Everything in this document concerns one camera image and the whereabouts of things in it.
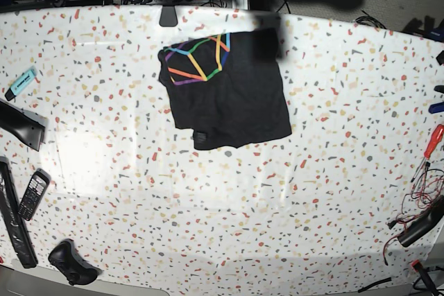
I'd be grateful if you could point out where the black T-shirt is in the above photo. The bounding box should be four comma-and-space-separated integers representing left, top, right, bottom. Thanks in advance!
158, 28, 291, 150

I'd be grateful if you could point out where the black curved plastic part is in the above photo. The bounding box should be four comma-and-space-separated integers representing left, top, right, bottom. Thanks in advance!
1, 99, 49, 151

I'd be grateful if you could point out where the turquoise highlighter marker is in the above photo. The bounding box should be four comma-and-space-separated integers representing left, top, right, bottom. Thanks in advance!
5, 67, 37, 101

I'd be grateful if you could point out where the black game controller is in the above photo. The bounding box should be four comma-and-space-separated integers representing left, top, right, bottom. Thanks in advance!
48, 239, 100, 286

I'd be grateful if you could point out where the blue marker pen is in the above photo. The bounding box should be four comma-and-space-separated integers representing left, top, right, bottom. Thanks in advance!
428, 102, 444, 114

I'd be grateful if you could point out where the long black bar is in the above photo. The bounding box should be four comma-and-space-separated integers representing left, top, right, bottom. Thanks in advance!
1, 157, 38, 269

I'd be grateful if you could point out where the red black clamp tool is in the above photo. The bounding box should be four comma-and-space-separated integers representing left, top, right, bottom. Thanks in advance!
411, 260, 443, 296

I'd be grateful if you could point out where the black cordless phone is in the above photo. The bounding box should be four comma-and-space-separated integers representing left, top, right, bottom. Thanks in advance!
18, 168, 51, 221

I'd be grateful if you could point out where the red black wire bundle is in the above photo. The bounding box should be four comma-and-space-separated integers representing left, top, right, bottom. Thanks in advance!
382, 167, 444, 265

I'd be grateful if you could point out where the red handled screwdriver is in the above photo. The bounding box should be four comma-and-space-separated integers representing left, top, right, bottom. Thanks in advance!
411, 124, 444, 182

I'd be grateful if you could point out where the black cable on table edge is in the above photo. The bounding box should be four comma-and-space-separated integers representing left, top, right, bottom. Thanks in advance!
357, 277, 393, 293

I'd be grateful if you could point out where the black cylinder handle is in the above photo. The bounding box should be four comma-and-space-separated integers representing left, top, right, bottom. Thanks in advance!
398, 195, 443, 247

